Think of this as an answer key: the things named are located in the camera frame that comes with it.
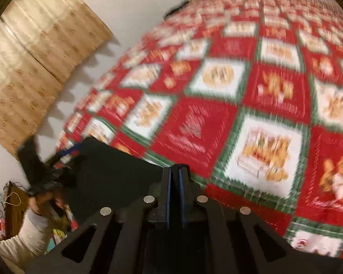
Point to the black pants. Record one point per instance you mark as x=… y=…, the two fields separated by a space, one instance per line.
x=108 y=171

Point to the red checked printed blanket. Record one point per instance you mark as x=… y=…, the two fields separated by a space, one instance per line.
x=274 y=105

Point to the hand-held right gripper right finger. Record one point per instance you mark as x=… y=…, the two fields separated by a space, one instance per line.
x=183 y=194

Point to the beige patterned curtain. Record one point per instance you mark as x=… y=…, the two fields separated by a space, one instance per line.
x=31 y=62

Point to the person's left forearm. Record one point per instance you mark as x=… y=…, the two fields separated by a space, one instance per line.
x=25 y=242

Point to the person's left hand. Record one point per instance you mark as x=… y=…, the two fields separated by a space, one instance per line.
x=41 y=202

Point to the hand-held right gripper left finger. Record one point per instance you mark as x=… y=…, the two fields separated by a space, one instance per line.
x=168 y=194

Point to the brown wooden furniture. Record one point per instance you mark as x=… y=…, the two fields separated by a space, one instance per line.
x=13 y=214

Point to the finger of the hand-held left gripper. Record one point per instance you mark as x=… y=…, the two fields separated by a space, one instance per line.
x=63 y=155

